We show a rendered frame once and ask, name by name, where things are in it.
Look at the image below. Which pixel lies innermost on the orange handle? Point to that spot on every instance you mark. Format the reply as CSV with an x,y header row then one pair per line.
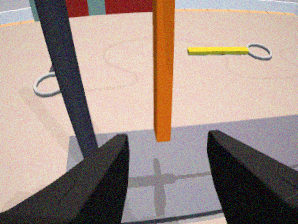
x,y
163,68

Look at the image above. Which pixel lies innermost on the yellow handle with grey loop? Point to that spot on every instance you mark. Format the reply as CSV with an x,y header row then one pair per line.
x,y
228,51

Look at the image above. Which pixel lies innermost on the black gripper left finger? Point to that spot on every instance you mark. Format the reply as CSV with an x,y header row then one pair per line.
x,y
92,192

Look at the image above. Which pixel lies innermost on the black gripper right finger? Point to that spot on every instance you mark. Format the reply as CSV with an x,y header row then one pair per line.
x,y
252,187

